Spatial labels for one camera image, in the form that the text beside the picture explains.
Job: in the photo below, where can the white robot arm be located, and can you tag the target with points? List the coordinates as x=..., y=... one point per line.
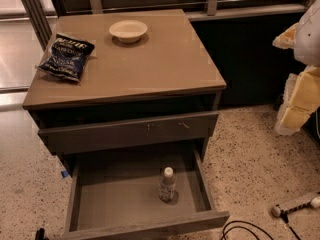
x=307, y=37

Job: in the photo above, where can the brown wooden drawer cabinet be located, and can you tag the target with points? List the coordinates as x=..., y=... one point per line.
x=167, y=72

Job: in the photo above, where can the white striped floor tool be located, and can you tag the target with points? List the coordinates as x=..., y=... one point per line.
x=311, y=199

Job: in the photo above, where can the clear plastic water bottle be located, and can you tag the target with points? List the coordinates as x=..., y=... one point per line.
x=167, y=183

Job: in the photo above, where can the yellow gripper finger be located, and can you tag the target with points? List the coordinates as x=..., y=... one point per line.
x=286, y=39
x=301, y=99

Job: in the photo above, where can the white paper bowl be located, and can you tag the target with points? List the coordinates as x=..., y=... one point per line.
x=128, y=31

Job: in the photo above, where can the blue tape piece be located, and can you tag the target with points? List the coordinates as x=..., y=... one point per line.
x=64, y=174

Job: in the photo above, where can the black object at bottom edge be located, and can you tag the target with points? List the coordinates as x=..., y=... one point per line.
x=40, y=234

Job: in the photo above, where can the dark blue chip bag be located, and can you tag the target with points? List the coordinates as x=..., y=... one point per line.
x=67, y=57

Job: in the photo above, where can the closed top drawer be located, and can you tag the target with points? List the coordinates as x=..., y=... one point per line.
x=128, y=133

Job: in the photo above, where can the open middle drawer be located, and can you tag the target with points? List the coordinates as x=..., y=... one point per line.
x=114, y=195

